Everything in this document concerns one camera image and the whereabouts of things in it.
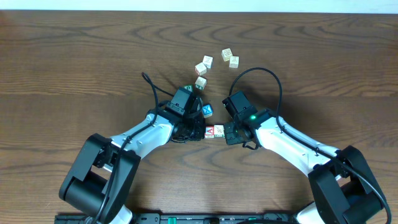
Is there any red A wooden block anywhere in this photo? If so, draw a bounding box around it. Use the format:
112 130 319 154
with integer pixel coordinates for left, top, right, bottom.
205 126 215 138

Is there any engraved number wooden block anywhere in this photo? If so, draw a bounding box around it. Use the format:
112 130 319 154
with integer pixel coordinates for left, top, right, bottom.
214 124 224 138

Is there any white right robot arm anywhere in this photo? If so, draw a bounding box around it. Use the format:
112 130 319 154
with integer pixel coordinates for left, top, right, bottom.
224 107 392 223

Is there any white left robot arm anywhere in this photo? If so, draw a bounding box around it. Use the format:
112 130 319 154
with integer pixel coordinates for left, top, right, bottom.
58 110 205 223

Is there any blue X wooden block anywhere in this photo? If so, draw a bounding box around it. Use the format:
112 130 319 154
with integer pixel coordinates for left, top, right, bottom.
202 104 213 118

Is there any green letter wooden block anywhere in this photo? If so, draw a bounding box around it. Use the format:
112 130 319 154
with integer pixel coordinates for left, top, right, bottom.
184 85 193 91

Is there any green edged wooden block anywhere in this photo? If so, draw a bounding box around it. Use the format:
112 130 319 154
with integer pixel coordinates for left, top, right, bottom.
195 77 207 90

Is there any red M wooden block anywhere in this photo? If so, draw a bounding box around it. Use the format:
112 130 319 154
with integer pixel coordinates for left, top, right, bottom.
195 62 207 76

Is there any plain engraved wooden block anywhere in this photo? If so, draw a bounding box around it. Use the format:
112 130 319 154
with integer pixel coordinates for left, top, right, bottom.
202 55 213 69

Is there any pale engraved wooden block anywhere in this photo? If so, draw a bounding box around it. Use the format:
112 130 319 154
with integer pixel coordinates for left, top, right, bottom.
229 56 239 68

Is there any tan engraved wooden block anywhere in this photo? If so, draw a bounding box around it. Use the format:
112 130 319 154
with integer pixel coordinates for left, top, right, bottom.
221 48 233 62

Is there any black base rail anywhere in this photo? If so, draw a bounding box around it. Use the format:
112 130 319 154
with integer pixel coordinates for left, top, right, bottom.
54 212 299 224

